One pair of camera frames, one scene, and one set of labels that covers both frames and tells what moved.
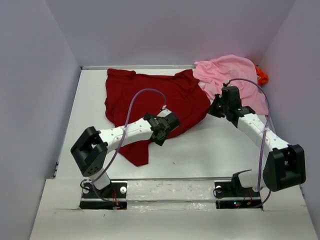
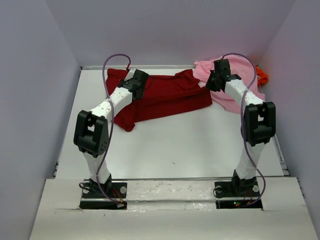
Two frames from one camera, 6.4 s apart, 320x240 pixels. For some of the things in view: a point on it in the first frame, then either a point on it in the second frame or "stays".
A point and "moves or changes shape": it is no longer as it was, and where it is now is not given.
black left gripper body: (160, 141) to (141, 94)
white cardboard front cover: (169, 210) stays
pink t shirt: (214, 75) stays
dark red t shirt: (129, 97) moves or changes shape
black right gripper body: (218, 108) to (212, 84)
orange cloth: (264, 77) stays
